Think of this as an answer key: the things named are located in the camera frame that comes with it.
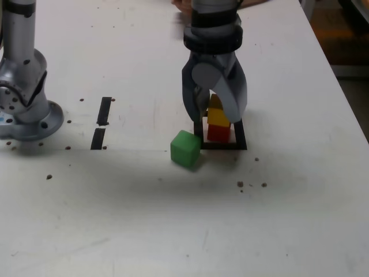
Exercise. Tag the person's hand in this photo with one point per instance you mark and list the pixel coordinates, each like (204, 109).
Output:
(183, 5)

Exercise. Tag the black tape strip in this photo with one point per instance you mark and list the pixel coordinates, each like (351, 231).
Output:
(104, 111)

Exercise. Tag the grey metal frame bar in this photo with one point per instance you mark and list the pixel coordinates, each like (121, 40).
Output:
(351, 70)

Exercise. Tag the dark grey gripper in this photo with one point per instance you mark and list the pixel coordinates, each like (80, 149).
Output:
(222, 60)

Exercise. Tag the yellow cube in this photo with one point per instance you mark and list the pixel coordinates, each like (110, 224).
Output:
(216, 118)

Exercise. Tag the red cube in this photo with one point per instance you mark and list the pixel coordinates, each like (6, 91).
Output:
(217, 134)

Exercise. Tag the green cube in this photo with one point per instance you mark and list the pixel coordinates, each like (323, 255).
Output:
(184, 150)

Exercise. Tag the black tape square outline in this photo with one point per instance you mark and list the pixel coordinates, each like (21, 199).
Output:
(240, 135)

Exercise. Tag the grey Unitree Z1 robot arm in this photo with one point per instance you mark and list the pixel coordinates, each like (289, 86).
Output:
(20, 57)

